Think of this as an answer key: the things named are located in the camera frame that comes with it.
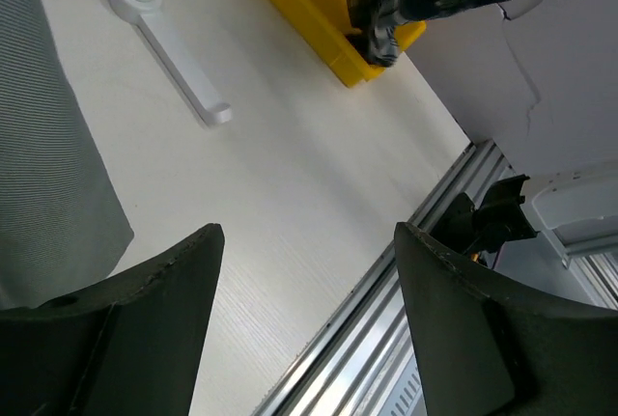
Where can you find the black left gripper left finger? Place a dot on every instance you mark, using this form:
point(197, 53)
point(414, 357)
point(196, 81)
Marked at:
point(128, 345)

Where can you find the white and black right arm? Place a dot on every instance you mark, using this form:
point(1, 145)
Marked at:
point(575, 211)

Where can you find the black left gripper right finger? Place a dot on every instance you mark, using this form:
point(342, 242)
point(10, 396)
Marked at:
point(488, 345)

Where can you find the grey pleated skirt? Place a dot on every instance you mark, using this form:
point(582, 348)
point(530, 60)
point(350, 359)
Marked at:
point(63, 227)

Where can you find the metal clothes rack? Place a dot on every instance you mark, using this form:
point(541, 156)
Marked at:
point(148, 18)

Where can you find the yellow plastic bin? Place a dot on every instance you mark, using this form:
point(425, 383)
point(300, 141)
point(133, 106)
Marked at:
point(318, 6)

